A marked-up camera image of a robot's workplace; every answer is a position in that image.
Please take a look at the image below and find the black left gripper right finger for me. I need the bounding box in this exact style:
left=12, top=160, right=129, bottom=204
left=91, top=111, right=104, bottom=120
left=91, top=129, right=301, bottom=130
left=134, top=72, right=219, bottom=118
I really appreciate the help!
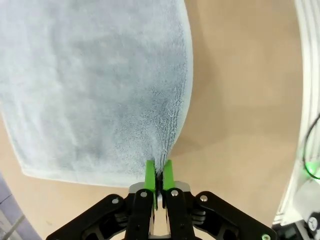
left=162, top=159, right=278, bottom=240

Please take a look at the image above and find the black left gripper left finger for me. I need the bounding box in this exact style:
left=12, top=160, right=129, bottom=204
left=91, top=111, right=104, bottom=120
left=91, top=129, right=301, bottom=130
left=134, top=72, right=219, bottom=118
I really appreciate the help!
left=46, top=159, right=159, bottom=240

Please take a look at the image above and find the light blue terry towel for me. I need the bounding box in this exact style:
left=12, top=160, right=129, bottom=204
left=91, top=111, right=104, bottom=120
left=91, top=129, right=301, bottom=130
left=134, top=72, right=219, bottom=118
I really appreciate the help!
left=0, top=0, right=195, bottom=189

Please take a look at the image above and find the white device with green light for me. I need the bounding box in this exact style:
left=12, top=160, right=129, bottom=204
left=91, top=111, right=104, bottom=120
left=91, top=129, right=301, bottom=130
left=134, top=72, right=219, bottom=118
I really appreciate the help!
left=296, top=161, right=320, bottom=216

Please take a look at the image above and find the black cable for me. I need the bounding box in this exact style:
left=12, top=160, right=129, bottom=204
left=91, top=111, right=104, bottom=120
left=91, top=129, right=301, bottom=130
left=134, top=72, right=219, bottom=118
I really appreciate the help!
left=301, top=122, right=320, bottom=180

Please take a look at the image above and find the silver aluminium frame rail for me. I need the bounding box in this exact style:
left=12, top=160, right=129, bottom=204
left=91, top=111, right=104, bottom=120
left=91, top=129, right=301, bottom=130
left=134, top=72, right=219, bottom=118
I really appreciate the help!
left=272, top=0, right=320, bottom=226

